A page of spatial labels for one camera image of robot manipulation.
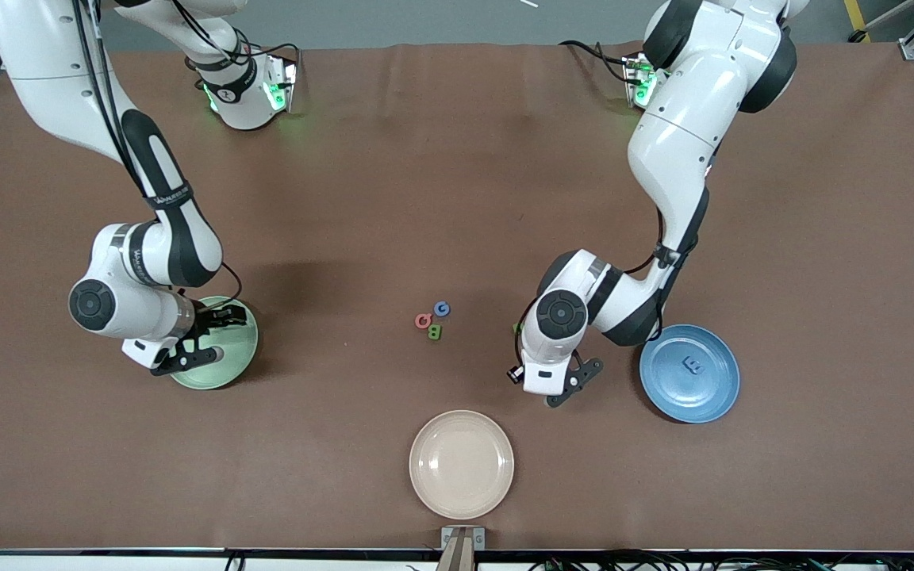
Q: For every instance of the beige plate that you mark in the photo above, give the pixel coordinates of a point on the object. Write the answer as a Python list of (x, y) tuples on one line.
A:
[(462, 465)]

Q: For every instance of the blue plate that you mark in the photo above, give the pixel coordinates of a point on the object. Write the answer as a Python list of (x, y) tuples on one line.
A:
[(703, 396)]

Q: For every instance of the pink letter Q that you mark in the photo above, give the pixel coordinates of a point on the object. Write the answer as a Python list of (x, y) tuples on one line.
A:
[(417, 321)]

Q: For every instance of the grey metal bracket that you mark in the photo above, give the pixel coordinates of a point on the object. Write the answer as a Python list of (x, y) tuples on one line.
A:
[(447, 538)]

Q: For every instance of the blue letter m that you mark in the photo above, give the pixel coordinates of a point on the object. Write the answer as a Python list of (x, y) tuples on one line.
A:
[(693, 365)]

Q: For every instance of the blue letter G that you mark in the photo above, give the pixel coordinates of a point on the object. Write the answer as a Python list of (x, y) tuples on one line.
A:
[(436, 309)]

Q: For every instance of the green letter B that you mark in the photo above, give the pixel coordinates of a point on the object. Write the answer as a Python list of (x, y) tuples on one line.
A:
[(434, 332)]

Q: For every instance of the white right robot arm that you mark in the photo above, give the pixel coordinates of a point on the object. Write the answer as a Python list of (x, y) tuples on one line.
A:
[(44, 47)]

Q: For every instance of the brown table cover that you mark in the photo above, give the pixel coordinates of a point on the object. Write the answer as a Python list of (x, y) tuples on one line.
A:
[(425, 198)]

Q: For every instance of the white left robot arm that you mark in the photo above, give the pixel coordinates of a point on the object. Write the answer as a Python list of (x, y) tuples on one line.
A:
[(687, 119)]

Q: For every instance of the green plate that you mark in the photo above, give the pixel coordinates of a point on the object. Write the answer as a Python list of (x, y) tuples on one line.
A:
[(235, 357)]

